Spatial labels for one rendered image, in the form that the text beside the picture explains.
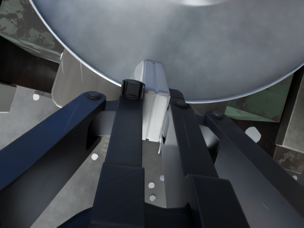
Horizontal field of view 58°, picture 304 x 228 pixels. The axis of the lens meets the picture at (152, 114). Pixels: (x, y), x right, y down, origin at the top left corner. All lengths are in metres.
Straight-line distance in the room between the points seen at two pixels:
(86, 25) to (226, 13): 0.11
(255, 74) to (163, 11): 0.09
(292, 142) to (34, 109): 0.85
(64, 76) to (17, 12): 0.19
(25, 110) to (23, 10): 0.69
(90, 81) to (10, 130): 0.87
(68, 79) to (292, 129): 0.31
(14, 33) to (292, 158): 0.42
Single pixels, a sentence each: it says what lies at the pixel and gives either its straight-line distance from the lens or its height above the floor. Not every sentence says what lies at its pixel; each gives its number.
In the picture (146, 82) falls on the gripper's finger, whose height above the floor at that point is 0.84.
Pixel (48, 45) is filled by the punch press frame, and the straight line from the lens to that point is 0.38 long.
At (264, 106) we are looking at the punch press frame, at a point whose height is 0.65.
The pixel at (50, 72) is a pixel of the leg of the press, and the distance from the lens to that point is 0.73.
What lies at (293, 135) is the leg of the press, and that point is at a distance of 0.43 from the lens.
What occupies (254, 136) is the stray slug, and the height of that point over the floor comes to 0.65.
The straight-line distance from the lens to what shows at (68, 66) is 0.23.
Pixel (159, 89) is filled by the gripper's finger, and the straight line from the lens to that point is 0.15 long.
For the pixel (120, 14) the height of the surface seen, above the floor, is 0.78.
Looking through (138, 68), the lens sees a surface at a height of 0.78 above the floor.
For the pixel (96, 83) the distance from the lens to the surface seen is 0.22.
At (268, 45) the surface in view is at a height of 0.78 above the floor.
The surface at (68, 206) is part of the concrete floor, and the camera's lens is 1.08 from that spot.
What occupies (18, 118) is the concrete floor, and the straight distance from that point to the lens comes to 1.07.
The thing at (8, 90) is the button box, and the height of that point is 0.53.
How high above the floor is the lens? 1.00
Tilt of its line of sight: 85 degrees down
